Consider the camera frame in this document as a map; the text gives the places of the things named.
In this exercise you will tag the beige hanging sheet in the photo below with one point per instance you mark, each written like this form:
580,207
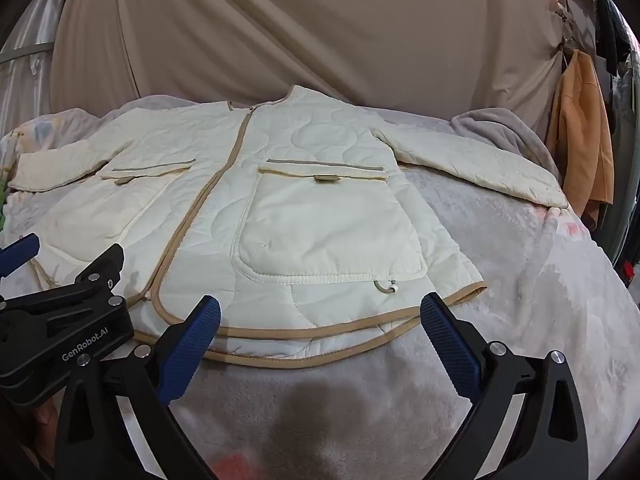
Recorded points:
325,30

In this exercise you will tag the dark hanging clothes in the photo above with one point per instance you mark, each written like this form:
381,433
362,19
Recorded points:
617,60

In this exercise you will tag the plain grey fleece blanket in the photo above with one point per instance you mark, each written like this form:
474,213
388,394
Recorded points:
500,132

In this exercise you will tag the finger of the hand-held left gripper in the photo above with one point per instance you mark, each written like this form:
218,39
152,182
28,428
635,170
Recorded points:
100,267
17,252

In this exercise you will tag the orange hanging garment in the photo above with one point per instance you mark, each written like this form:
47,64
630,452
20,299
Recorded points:
582,130

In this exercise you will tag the cream quilted jacket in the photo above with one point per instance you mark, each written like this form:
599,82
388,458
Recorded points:
280,220

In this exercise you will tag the green cloth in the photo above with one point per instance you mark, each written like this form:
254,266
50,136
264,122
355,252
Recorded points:
2,200

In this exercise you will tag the translucent plastic sheet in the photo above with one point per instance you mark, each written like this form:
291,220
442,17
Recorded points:
30,65

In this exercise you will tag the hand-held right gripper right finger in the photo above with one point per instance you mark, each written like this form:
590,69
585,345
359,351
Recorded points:
450,342

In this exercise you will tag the grey floral fleece blanket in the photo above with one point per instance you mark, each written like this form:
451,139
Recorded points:
525,285

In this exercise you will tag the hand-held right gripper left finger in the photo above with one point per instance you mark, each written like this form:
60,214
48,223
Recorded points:
192,342

